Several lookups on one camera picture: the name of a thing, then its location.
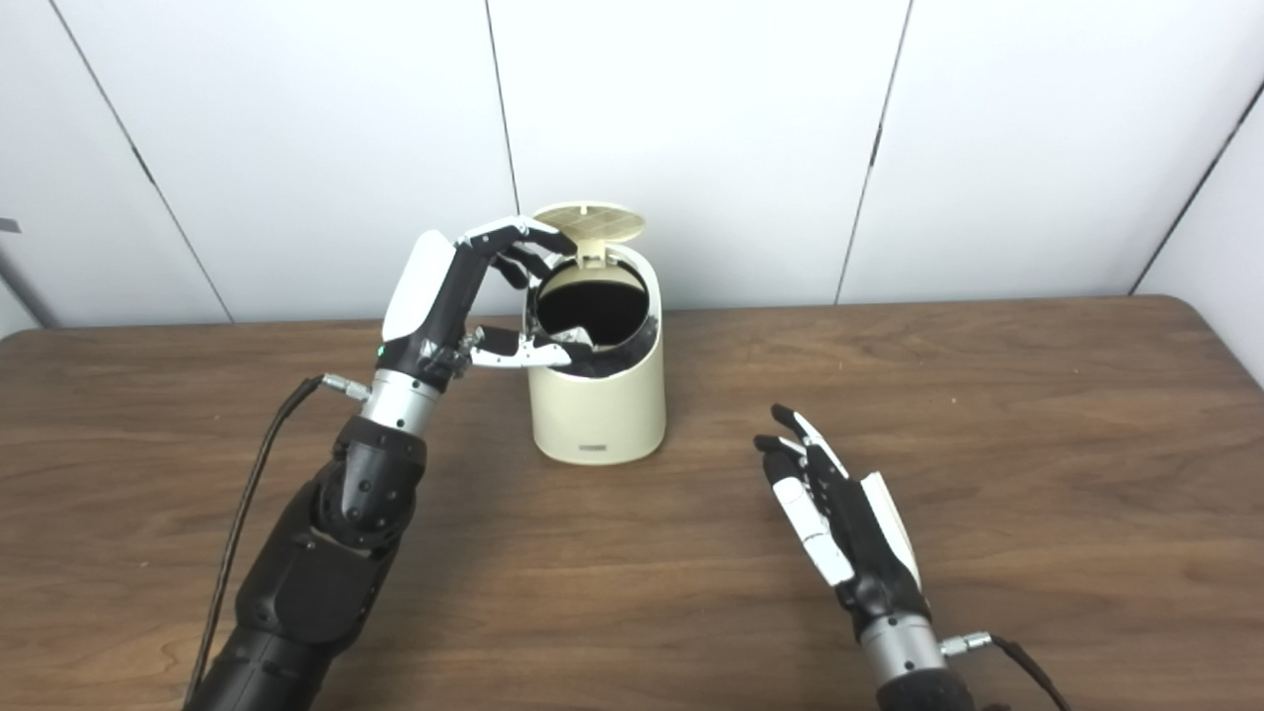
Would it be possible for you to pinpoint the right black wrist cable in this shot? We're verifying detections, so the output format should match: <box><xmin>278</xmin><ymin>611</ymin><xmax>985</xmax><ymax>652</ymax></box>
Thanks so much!
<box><xmin>940</xmin><ymin>632</ymin><xmax>1073</xmax><ymax>711</ymax></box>

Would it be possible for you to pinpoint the cream round bin lid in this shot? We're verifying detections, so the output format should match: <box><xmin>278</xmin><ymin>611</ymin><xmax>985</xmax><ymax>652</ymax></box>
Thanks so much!
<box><xmin>531</xmin><ymin>202</ymin><xmax>648</xmax><ymax>269</ymax></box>

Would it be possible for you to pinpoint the cream-colored desktop bin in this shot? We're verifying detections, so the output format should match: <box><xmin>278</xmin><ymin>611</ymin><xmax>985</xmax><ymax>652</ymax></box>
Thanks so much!
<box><xmin>527</xmin><ymin>242</ymin><xmax>667</xmax><ymax>465</ymax></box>

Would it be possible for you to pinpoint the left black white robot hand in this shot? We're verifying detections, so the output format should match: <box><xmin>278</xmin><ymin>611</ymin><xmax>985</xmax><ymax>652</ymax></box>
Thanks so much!
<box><xmin>378</xmin><ymin>215</ymin><xmax>594</xmax><ymax>391</ymax></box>

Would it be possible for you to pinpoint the black bin liner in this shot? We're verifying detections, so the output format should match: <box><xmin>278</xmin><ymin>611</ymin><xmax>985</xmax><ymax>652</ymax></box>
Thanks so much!
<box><xmin>533</xmin><ymin>262</ymin><xmax>660</xmax><ymax>378</ymax></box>

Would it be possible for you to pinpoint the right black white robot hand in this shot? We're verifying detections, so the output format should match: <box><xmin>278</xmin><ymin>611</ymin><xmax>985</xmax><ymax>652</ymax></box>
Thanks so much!
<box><xmin>753</xmin><ymin>403</ymin><xmax>932</xmax><ymax>643</ymax></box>

